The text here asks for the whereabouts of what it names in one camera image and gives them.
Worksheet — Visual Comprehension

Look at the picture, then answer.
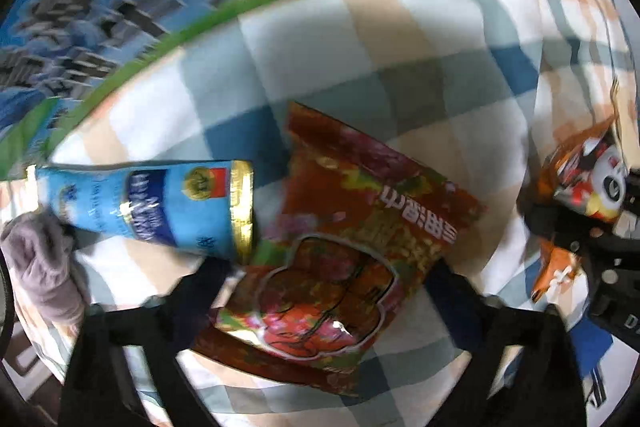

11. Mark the orange panda snack packet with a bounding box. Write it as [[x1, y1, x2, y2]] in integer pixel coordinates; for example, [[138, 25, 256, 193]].
[[530, 74, 640, 305]]

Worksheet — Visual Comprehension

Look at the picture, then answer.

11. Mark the blue tube with gold band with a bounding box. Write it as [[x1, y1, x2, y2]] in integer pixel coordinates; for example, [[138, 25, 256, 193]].
[[35, 159, 257, 265]]

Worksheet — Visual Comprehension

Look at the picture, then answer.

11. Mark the red wet wipes packet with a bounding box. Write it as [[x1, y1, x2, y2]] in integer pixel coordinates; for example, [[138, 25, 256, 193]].
[[192, 102, 488, 398]]

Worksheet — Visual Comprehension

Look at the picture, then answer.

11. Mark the checkered blanket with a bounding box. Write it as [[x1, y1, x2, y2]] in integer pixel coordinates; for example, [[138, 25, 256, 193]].
[[0, 0, 640, 427]]

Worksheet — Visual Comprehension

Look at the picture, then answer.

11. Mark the grey cloth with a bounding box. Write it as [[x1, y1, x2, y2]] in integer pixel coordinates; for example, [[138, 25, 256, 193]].
[[0, 211, 92, 335]]

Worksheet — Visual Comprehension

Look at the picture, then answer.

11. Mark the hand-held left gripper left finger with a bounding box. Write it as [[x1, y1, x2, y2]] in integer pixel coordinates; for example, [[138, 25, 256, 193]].
[[57, 256, 240, 427]]

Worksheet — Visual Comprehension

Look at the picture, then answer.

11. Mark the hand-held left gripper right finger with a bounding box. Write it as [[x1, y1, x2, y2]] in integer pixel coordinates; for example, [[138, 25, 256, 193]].
[[424, 257, 587, 427]]

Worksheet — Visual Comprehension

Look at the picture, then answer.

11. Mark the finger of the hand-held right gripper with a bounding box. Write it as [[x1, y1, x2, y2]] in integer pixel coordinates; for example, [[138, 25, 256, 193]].
[[517, 199, 608, 258]]

